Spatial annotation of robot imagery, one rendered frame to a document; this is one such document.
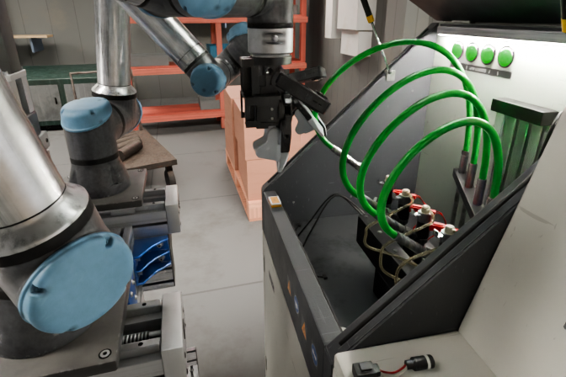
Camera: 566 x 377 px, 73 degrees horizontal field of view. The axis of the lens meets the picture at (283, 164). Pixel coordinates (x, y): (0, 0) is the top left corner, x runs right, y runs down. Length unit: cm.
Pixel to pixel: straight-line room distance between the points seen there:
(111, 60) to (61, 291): 77
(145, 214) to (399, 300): 70
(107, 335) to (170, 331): 10
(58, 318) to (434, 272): 51
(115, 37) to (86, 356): 77
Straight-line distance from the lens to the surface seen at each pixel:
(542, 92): 99
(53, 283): 44
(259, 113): 65
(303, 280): 84
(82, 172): 107
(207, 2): 54
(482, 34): 109
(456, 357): 71
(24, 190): 43
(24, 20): 783
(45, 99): 593
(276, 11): 63
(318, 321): 76
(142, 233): 112
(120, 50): 113
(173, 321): 71
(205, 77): 89
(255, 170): 281
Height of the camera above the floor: 147
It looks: 22 degrees down
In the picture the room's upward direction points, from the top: straight up
